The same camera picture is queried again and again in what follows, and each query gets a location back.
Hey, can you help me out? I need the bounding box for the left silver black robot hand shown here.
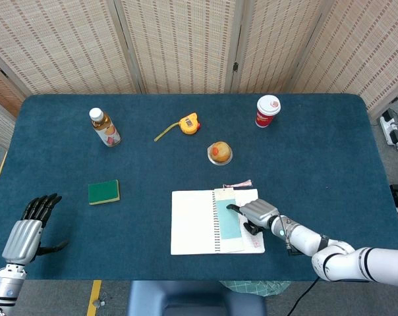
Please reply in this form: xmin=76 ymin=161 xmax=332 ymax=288
xmin=1 ymin=193 xmax=70 ymax=266

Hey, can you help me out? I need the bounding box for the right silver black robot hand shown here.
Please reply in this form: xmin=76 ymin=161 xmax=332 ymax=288
xmin=225 ymin=198 xmax=281 ymax=236

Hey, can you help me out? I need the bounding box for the blue white tasselled bookmark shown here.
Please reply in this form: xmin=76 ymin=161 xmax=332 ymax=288
xmin=213 ymin=179 xmax=253 ymax=253

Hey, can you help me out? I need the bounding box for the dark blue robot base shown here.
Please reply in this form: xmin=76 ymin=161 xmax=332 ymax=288
xmin=126 ymin=280 xmax=268 ymax=316

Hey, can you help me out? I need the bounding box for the open white spiral notebook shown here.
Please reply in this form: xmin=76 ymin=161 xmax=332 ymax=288
xmin=170 ymin=188 xmax=266 ymax=256

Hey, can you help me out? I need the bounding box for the bun in foil cup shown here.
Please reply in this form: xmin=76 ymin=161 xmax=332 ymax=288
xmin=206 ymin=141 xmax=234 ymax=165

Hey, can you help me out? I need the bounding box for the green checked cloth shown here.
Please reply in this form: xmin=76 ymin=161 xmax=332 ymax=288
xmin=218 ymin=280 xmax=291 ymax=298

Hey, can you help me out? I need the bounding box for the green yellow scouring sponge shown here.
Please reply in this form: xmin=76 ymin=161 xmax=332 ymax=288
xmin=88 ymin=179 xmax=121 ymax=206

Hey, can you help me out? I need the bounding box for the red paper cup white lid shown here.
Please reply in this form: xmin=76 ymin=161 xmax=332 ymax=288
xmin=254 ymin=94 xmax=282 ymax=128

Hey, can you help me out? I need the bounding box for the yellow tape measure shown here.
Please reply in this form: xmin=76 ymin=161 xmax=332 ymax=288
xmin=154 ymin=112 xmax=202 ymax=143

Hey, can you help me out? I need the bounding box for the blue felt table cover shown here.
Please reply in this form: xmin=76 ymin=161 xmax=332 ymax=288
xmin=0 ymin=93 xmax=398 ymax=282

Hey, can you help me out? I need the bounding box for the tea bottle with white cap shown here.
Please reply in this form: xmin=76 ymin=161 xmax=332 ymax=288
xmin=88 ymin=107 xmax=123 ymax=148

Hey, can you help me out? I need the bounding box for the white power strip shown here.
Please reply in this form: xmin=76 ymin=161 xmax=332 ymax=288
xmin=379 ymin=110 xmax=398 ymax=146

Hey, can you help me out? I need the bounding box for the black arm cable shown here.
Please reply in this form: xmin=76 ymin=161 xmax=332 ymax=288
xmin=284 ymin=275 xmax=322 ymax=316

